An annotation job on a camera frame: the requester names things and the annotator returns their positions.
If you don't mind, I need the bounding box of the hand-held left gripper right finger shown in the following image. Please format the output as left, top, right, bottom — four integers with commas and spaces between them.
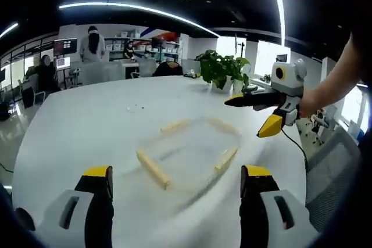
239, 164, 320, 248

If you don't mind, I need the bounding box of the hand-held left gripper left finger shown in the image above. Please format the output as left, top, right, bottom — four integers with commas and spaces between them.
31, 165, 115, 248

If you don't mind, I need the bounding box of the clear container with yellow buckle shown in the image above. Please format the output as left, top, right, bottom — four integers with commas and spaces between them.
135, 117, 242, 199

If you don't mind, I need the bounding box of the person's right hand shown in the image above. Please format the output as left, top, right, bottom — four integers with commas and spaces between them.
298, 91, 320, 118

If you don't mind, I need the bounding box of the green potted plant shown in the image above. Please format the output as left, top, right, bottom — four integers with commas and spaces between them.
195, 49, 251, 92

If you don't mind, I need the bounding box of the black tripod stand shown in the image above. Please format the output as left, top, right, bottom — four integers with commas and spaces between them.
235, 34, 246, 57

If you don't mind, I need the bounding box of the curved ceiling light strip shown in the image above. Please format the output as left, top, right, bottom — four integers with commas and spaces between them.
59, 2, 219, 38
266, 0, 287, 47

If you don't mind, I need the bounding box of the grey mesh office chair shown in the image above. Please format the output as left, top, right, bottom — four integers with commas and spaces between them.
305, 127, 363, 233

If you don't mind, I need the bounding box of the storage shelf with boxes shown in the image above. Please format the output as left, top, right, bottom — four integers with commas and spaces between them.
104, 30, 181, 56

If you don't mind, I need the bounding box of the small desk monitor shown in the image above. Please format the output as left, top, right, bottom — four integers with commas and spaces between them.
56, 57, 71, 71

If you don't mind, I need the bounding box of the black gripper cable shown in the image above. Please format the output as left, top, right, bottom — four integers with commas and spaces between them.
281, 127, 309, 202

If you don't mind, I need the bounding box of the dark wall monitor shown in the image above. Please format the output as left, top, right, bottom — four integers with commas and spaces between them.
53, 38, 78, 56

